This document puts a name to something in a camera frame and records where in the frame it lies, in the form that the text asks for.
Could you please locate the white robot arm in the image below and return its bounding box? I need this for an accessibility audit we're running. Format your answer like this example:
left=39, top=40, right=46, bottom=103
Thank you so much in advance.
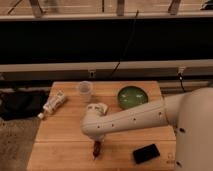
left=81, top=87, right=213, bottom=171

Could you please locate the wooden cutting board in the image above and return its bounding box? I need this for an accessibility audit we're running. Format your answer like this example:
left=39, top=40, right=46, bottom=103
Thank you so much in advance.
left=27, top=82, right=175, bottom=171

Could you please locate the white soap bar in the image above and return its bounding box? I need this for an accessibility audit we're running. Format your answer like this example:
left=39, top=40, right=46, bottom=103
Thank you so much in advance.
left=93, top=103, right=108, bottom=116

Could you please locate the black phone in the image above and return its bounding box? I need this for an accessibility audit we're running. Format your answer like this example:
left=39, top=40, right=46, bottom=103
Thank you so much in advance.
left=132, top=144, right=160, bottom=164

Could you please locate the clear plastic cup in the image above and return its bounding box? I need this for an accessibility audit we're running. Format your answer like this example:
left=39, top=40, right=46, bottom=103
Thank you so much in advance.
left=77, top=81, right=93, bottom=102

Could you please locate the green bowl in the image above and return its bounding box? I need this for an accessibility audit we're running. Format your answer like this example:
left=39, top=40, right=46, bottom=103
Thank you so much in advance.
left=117, top=86, right=149, bottom=109

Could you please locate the white tube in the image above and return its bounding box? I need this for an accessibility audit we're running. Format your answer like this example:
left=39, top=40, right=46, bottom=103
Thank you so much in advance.
left=37, top=91, right=67, bottom=119

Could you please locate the black cable on wall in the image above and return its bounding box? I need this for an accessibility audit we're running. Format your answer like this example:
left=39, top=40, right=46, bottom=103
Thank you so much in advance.
left=109, top=9, right=140, bottom=77

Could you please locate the dark red pepper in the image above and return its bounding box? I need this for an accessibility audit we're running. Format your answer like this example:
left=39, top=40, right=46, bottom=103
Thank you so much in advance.
left=93, top=141, right=101, bottom=160

